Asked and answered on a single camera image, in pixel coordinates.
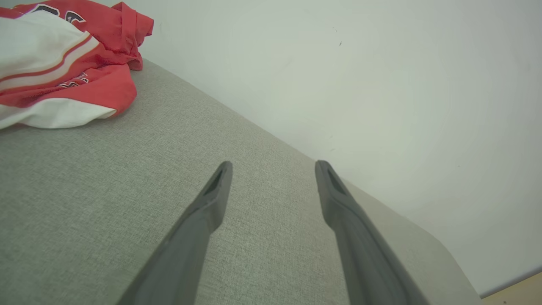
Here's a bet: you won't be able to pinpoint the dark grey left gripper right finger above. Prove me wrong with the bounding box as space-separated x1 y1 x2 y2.
315 160 430 305

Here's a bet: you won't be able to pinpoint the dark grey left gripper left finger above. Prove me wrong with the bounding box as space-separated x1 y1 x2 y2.
116 161 233 305

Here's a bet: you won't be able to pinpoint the red white-striped basketball shorts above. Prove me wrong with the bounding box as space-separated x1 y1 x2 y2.
0 59 138 130

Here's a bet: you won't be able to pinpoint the red white lettered basketball jersey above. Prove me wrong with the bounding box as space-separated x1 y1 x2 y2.
0 0 154 92

